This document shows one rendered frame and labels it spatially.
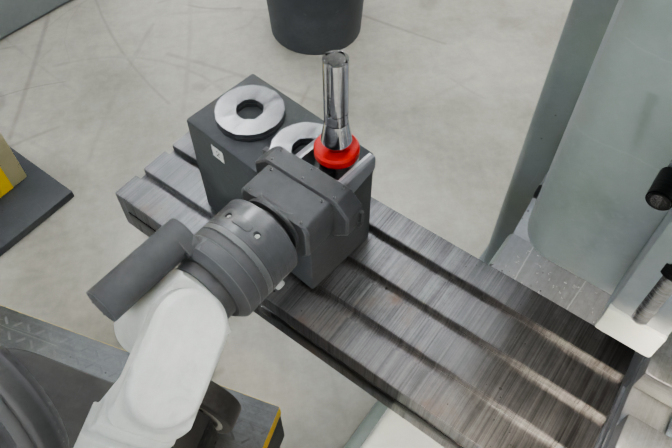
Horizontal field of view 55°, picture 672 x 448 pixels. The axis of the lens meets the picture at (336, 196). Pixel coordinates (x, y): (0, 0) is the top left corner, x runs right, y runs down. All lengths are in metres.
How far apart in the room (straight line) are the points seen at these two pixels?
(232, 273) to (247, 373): 1.36
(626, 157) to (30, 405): 0.35
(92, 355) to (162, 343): 1.05
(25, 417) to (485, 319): 0.69
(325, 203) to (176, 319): 0.18
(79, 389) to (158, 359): 0.83
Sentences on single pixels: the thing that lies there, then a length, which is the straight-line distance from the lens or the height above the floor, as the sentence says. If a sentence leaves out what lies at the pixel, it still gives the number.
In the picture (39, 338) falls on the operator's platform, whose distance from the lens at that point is 1.64.
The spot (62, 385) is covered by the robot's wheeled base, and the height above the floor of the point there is 0.57.
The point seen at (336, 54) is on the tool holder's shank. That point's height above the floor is 1.38.
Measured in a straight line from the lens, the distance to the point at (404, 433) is 0.92.
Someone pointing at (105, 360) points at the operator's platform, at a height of 0.40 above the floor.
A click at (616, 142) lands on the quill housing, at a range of 0.42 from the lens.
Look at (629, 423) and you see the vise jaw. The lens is 0.78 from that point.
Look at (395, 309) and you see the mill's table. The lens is 0.90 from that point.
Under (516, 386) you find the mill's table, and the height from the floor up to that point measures 0.97.
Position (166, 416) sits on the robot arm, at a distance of 0.54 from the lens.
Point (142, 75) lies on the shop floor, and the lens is 2.72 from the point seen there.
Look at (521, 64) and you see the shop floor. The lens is 2.76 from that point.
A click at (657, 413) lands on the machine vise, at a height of 1.04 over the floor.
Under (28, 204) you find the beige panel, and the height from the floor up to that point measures 0.03.
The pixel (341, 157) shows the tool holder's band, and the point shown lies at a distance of 0.65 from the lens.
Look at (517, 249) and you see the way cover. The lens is 1.04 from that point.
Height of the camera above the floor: 1.76
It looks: 53 degrees down
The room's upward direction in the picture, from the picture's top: straight up
